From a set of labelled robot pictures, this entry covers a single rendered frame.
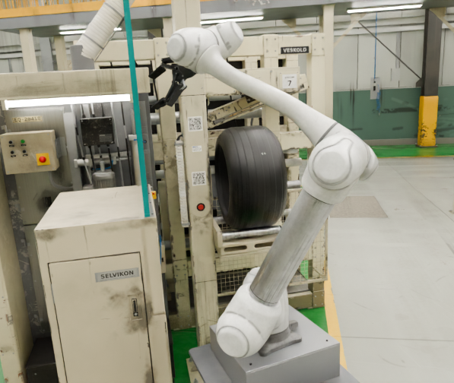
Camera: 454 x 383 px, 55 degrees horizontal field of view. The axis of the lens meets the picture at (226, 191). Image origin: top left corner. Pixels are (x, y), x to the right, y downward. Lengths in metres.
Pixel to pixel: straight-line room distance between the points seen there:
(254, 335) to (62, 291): 0.68
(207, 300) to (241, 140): 0.95
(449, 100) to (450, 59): 0.97
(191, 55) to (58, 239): 0.74
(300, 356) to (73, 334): 0.79
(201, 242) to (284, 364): 1.03
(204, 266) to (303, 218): 1.32
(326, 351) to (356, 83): 10.32
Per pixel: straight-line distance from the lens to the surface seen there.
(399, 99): 11.79
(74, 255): 1.56
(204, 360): 1.83
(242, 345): 1.36
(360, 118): 11.65
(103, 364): 1.75
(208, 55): 1.32
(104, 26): 2.55
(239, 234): 2.36
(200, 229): 2.39
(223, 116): 2.70
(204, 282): 2.51
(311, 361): 1.64
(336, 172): 1.12
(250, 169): 2.17
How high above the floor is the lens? 1.70
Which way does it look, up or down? 14 degrees down
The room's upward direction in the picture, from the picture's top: 3 degrees counter-clockwise
